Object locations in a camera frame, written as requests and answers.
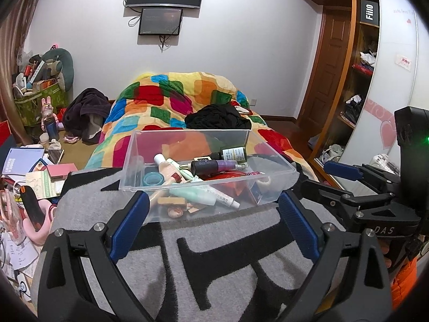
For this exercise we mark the small white jar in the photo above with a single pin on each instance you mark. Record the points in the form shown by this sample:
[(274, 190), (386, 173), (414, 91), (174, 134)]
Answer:
[(264, 181)]

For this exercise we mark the white folded clothes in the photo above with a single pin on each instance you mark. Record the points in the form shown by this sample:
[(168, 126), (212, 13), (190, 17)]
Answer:
[(368, 58)]

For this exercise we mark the grey neck pillow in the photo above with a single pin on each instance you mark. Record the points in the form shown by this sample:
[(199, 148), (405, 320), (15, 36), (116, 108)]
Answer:
[(67, 70)]

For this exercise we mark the clear pink pouch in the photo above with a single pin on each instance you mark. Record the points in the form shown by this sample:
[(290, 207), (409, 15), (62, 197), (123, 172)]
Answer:
[(11, 214)]

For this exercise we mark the white shoes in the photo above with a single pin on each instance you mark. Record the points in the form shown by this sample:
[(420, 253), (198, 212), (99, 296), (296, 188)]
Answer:
[(331, 152)]

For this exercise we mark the blue book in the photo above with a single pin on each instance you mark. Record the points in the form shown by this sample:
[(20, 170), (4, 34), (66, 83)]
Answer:
[(21, 161)]

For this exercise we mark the pink bunny toy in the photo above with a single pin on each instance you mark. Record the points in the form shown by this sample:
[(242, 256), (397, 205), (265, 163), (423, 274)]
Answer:
[(48, 109)]

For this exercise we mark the green storage bag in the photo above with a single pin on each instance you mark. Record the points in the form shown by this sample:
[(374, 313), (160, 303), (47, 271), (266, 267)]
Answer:
[(33, 107)]

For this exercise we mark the person's right forearm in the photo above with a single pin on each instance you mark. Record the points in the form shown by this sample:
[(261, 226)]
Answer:
[(404, 281)]

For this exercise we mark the white printed tube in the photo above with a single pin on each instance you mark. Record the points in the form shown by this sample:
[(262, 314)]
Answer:
[(226, 200)]

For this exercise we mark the pink plush slipper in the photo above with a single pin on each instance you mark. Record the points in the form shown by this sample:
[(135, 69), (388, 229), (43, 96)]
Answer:
[(43, 234)]

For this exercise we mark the white door sticker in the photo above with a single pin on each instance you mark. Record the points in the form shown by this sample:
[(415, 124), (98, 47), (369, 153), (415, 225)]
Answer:
[(404, 62)]

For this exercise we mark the pink curtain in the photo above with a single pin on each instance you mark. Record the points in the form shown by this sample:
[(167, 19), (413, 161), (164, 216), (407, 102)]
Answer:
[(13, 57)]

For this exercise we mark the person's right hand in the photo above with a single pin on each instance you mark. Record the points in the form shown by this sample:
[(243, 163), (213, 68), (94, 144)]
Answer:
[(386, 253)]

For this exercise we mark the clear plastic storage box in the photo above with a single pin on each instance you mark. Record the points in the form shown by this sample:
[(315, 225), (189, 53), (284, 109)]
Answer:
[(140, 171)]

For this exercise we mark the grey black blanket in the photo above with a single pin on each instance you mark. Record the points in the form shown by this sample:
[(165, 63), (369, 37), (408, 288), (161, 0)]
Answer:
[(167, 275)]

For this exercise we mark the dark tablet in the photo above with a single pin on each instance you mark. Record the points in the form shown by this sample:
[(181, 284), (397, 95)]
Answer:
[(55, 156)]

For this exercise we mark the blue cup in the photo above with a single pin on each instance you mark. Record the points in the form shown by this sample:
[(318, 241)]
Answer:
[(52, 130)]

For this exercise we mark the scattered white papers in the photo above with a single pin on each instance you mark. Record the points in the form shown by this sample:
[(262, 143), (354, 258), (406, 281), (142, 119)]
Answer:
[(18, 258)]

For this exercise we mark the gold hair clip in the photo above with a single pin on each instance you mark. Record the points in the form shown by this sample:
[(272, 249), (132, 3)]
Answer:
[(184, 166)]

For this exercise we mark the green printed book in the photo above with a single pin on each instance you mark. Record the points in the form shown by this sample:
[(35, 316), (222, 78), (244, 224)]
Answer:
[(42, 184)]

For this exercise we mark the colourful patchwork blanket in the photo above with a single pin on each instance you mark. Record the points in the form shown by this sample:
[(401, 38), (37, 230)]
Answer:
[(161, 107)]

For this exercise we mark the red packet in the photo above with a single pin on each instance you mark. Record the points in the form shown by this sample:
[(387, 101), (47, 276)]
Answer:
[(231, 178)]

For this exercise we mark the small wall monitor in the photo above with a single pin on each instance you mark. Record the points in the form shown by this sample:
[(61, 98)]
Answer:
[(161, 20)]

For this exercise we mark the pink box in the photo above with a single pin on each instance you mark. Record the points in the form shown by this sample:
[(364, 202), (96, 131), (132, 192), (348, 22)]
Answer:
[(62, 170)]

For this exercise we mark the peach cosmetic tube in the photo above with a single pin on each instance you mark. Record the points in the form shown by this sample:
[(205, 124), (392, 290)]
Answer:
[(167, 171)]

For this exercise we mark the black garment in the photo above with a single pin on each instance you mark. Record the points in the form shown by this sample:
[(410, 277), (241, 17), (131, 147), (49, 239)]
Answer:
[(214, 117)]

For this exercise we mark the wooden door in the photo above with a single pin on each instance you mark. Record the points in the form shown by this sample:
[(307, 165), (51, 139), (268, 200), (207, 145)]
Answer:
[(330, 67)]

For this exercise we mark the black orange oblong object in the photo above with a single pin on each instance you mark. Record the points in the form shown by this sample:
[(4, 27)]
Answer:
[(32, 206)]

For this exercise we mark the black folded clothes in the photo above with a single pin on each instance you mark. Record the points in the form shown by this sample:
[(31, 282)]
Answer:
[(353, 109)]

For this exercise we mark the dark bottle with white label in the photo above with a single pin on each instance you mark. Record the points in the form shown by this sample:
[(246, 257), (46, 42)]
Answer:
[(234, 155)]

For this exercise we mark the black box with white print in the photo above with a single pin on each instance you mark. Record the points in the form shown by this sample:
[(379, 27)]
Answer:
[(369, 12)]

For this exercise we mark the white sliding wardrobe door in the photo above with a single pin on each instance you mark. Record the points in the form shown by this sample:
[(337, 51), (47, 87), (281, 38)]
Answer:
[(392, 90)]

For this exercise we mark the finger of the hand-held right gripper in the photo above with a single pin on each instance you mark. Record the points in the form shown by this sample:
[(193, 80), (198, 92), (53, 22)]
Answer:
[(321, 194), (342, 170)]

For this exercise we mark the mint green tube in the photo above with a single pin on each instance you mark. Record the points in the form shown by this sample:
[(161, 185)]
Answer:
[(196, 194)]

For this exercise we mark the small blue box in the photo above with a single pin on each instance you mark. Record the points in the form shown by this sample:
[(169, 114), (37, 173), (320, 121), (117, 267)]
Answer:
[(257, 195)]

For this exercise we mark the teal tape roll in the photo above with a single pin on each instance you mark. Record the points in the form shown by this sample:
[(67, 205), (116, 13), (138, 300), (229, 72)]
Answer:
[(152, 179)]

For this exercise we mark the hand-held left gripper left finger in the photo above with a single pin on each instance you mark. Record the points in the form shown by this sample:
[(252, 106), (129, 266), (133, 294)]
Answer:
[(129, 226)]

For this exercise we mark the dark purple clothes heap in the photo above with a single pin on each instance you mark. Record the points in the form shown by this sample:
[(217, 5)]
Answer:
[(83, 107)]

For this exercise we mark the red board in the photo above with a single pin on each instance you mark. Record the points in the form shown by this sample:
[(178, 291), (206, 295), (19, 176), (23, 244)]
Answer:
[(3, 130)]

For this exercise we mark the purple black bottle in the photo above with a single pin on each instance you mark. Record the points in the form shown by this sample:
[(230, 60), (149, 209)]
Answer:
[(214, 166)]

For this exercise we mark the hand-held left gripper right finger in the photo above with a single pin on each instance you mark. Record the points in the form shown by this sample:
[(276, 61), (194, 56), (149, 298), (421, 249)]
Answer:
[(298, 226)]

